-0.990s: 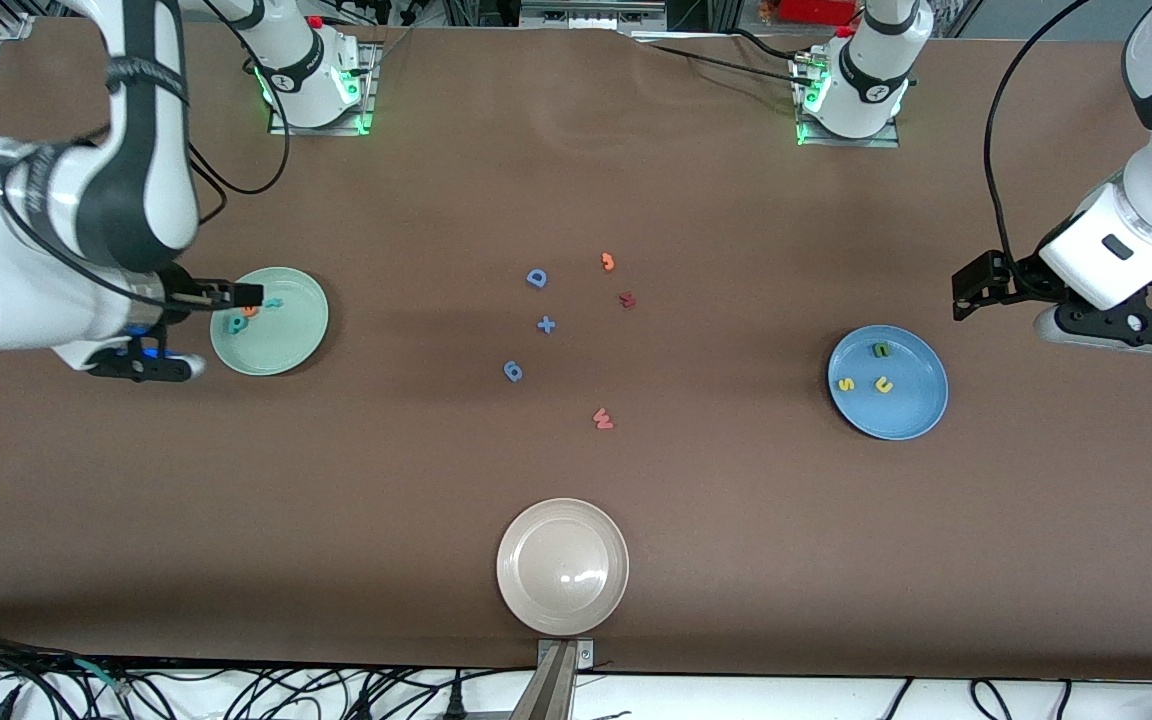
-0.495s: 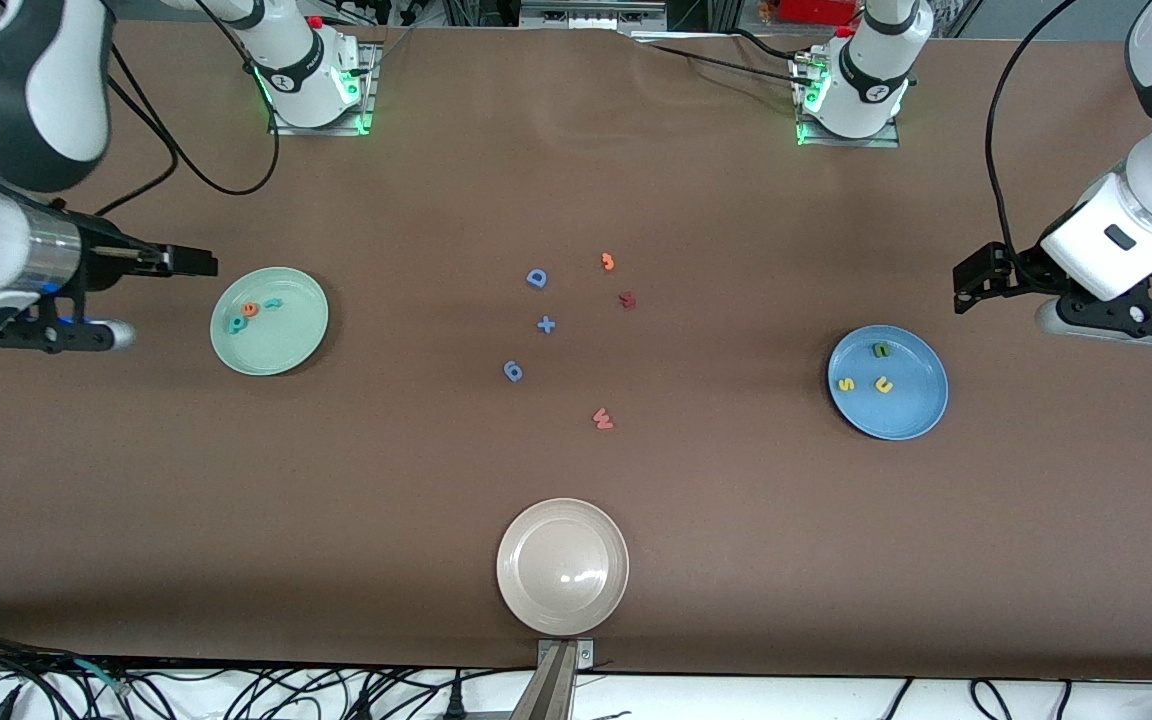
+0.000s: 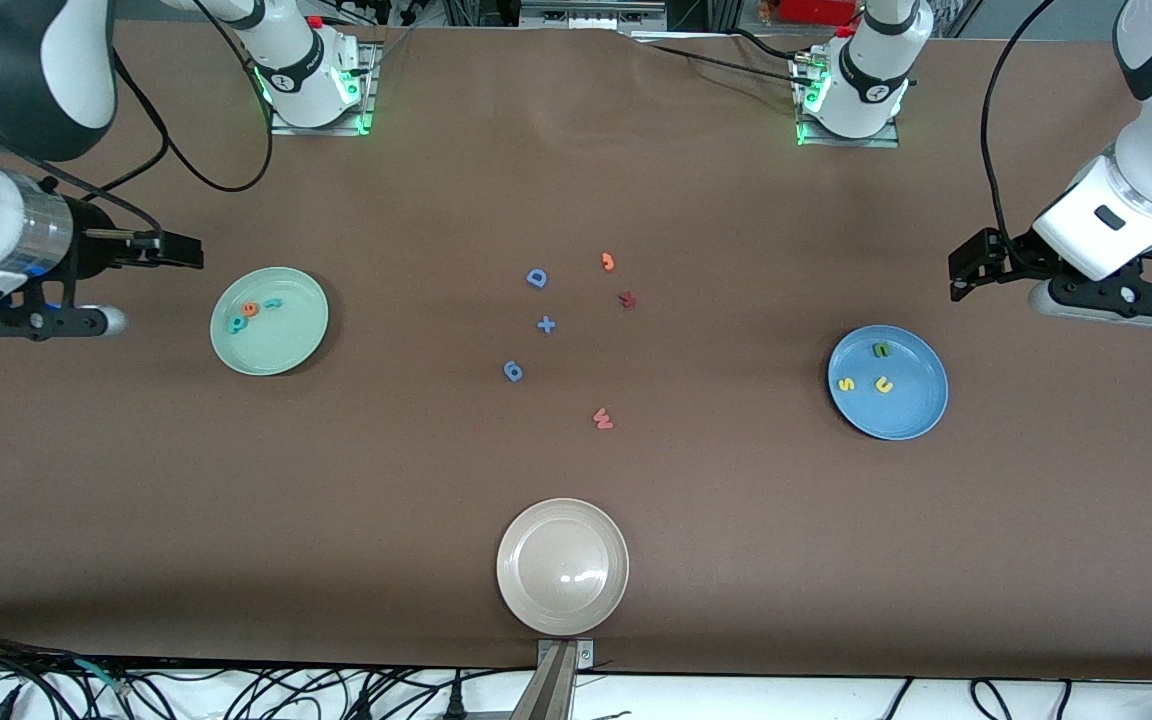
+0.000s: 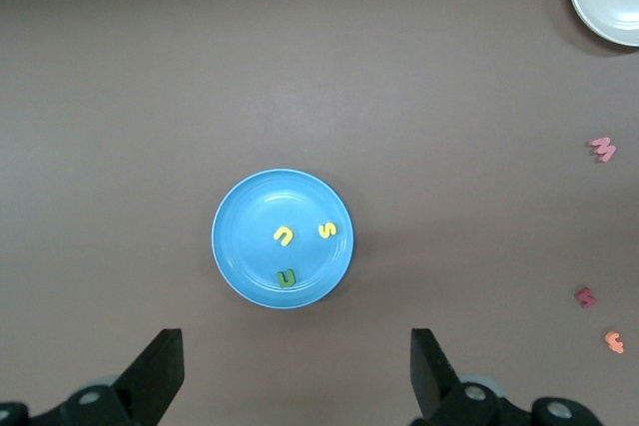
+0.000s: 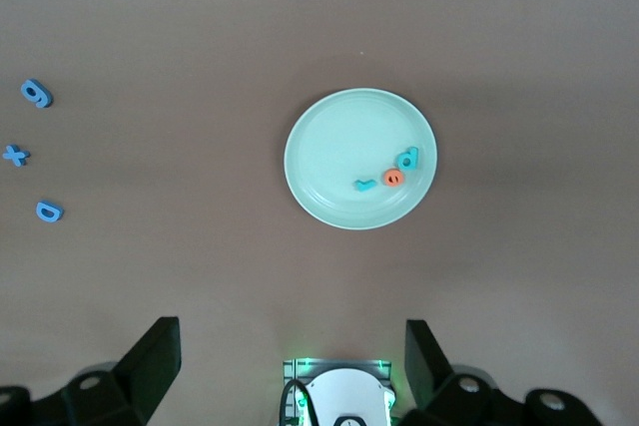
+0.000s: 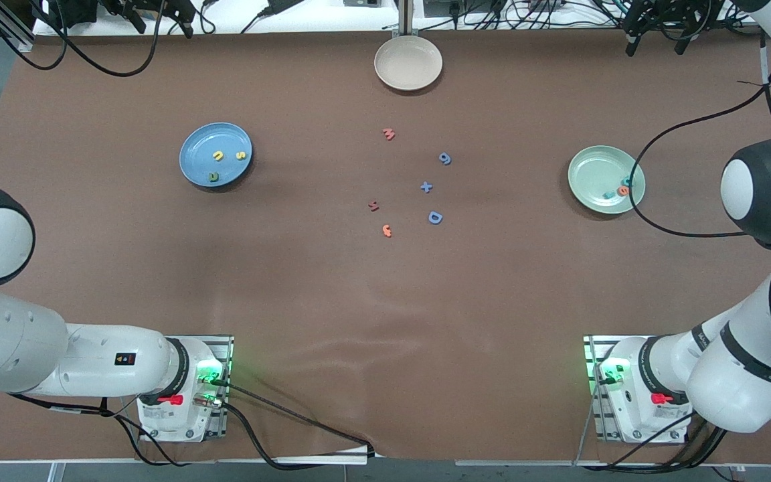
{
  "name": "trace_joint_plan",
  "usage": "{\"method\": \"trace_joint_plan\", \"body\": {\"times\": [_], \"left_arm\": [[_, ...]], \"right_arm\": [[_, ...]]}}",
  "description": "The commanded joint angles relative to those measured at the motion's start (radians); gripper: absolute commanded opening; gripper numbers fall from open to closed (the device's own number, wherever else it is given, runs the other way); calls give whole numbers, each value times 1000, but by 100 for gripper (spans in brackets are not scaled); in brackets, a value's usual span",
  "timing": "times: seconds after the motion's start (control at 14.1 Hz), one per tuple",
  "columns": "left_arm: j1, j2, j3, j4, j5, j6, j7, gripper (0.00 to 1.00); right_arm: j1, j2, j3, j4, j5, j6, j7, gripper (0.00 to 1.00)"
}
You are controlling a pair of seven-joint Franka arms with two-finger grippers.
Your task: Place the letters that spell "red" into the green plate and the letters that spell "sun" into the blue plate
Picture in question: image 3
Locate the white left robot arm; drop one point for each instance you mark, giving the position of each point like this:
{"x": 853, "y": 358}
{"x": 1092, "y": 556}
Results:
{"x": 871, "y": 90}

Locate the aluminium frame rail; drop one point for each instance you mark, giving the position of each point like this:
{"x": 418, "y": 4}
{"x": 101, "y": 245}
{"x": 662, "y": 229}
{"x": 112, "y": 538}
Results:
{"x": 591, "y": 12}

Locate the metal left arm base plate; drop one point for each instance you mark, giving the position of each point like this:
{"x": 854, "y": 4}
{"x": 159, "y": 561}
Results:
{"x": 891, "y": 141}

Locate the red box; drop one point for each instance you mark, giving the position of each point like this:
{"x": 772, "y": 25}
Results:
{"x": 816, "y": 10}

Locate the pink foam letter w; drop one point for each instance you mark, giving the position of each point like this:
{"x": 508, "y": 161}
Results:
{"x": 602, "y": 422}

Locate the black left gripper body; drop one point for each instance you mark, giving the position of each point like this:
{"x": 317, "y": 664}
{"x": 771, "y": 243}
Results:
{"x": 1014, "y": 254}

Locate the blue plate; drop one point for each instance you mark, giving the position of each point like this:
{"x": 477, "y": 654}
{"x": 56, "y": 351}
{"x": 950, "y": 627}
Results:
{"x": 911, "y": 410}

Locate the pale green plate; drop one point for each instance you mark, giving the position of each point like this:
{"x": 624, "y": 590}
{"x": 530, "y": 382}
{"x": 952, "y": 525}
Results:
{"x": 286, "y": 345}

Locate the beige plate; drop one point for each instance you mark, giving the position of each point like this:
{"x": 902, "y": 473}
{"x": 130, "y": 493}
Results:
{"x": 562, "y": 567}

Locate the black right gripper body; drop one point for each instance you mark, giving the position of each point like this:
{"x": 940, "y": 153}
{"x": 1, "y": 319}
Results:
{"x": 93, "y": 249}

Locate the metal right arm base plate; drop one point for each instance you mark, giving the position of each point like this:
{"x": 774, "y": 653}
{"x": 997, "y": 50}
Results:
{"x": 369, "y": 100}

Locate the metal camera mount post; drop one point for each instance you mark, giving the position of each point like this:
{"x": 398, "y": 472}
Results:
{"x": 551, "y": 685}

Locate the blue foam letter g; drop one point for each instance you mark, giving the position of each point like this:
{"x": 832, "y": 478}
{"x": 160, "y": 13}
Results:
{"x": 507, "y": 371}

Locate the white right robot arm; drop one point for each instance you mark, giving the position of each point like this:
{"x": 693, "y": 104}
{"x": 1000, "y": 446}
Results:
{"x": 301, "y": 75}

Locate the blue foam letter D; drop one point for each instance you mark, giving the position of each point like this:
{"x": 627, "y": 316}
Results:
{"x": 530, "y": 277}

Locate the teal foam letter p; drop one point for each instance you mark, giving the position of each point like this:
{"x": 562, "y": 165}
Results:
{"x": 235, "y": 325}

